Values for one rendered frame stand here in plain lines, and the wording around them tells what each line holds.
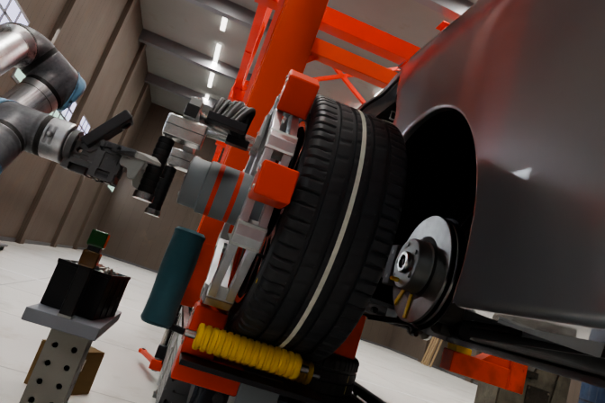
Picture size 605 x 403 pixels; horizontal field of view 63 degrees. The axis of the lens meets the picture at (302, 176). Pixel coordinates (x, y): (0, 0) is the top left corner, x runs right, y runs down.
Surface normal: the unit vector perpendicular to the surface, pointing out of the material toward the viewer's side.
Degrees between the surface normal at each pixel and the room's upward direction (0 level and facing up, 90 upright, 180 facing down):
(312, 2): 90
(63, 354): 90
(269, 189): 90
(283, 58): 90
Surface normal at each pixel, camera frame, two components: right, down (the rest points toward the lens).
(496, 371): 0.23, -0.17
